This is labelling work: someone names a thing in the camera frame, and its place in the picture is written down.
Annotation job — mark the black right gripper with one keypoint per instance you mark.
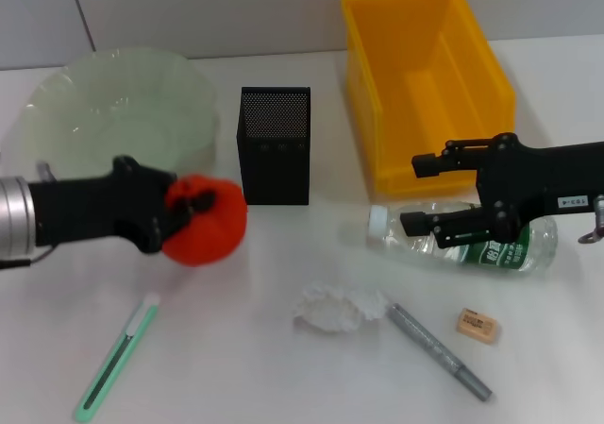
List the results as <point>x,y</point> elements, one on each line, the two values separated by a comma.
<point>533,178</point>

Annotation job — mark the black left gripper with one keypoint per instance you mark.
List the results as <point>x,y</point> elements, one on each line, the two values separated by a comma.
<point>94,211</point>

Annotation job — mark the clear bottle with green label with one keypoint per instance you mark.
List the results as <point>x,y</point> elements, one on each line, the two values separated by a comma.
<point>500,259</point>

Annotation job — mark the white paper ball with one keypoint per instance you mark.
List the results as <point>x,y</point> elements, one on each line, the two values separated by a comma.
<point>335,313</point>

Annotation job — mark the black mesh pen holder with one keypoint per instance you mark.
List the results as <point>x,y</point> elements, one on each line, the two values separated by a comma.
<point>278,183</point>

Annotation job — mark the pale green glass fruit plate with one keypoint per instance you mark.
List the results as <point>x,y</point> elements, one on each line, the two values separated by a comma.
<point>118,103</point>

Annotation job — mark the beige eraser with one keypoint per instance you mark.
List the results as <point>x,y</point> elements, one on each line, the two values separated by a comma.
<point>477,325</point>

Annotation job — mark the grey marker pen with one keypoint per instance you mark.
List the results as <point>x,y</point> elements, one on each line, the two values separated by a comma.
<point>434,348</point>

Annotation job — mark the green utility knife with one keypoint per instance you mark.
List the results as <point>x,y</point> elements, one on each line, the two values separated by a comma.
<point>118,353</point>

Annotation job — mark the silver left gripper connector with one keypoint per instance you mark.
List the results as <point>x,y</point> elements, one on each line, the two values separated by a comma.
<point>45,170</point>

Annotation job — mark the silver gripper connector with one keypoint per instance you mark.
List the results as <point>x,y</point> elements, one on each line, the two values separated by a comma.
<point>45,170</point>
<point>599,214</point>

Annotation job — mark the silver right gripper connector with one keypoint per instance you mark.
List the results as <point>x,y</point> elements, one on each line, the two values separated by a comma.
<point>599,214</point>

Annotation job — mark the yellow plastic bin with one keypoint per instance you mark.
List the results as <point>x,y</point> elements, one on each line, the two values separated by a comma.
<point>410,41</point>

